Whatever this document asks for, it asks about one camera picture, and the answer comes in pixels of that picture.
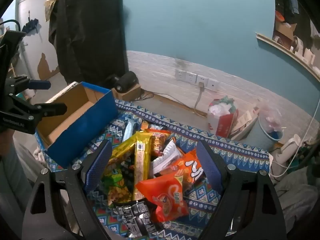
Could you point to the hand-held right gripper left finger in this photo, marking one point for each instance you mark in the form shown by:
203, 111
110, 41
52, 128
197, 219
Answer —
100, 165

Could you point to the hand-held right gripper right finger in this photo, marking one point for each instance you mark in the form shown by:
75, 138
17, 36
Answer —
210, 167

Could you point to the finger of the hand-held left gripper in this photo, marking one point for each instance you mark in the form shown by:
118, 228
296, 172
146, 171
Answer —
40, 85
50, 110

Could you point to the green snack packet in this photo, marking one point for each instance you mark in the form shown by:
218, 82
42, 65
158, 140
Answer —
118, 180

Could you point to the blue cardboard box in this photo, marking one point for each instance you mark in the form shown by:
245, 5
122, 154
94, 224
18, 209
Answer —
82, 135

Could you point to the golden long biscuit packet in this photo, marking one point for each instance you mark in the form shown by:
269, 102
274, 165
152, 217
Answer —
143, 165

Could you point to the person's left forearm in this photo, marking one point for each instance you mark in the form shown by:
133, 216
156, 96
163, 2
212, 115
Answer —
10, 155

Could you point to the blue patterned blanket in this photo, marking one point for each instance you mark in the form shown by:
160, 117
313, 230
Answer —
225, 152

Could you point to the orange packet white lettering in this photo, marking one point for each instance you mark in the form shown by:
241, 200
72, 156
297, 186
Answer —
187, 167

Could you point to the yellow snack packet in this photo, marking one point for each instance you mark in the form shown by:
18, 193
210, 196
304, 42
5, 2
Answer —
122, 147

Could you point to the light blue snack packet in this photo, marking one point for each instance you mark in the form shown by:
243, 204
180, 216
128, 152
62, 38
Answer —
128, 131

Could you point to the red white plastic bag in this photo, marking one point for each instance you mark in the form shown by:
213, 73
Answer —
221, 120

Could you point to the orange snack packet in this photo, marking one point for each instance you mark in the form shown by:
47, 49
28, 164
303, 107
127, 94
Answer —
165, 195

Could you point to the red biscuit packet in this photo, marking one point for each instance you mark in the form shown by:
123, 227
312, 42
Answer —
158, 142

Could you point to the cardboard scraps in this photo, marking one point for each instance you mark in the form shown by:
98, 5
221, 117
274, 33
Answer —
246, 122

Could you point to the dark blue hanging object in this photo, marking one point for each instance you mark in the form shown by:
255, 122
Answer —
31, 25

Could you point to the black snack packet white print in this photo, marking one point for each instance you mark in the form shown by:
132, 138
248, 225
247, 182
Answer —
135, 217

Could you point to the light blue bucket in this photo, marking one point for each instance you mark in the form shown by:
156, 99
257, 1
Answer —
265, 135

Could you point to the black hanging cloth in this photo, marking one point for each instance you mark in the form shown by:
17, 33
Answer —
87, 30

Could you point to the small cardboard box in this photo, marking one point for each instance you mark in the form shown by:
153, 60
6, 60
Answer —
128, 93

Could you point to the white appliance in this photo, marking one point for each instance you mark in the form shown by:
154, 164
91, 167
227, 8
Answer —
287, 150

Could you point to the grey cloth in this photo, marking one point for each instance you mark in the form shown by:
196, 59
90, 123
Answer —
297, 195

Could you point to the wooden window ledge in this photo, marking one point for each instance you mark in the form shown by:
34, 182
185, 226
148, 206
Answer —
282, 48

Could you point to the white cups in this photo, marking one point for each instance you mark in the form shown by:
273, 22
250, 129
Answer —
303, 51

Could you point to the cardboard box on ledge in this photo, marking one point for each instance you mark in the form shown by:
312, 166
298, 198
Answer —
285, 28

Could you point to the white wall socket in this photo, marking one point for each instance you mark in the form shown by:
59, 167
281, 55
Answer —
191, 78
180, 74
202, 80
214, 84

